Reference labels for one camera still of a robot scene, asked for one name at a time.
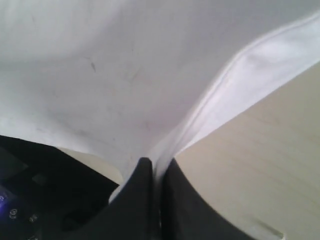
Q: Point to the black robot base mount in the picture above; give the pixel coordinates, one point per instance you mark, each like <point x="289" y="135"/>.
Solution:
<point x="46" y="194"/>

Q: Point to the white t-shirt red lettering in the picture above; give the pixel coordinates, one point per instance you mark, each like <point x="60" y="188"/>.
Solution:
<point x="124" y="79"/>

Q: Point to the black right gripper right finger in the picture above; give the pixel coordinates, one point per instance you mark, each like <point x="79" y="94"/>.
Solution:
<point x="185" y="214"/>

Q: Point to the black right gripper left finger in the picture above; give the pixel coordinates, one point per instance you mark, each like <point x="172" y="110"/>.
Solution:
<point x="95" y="217"/>

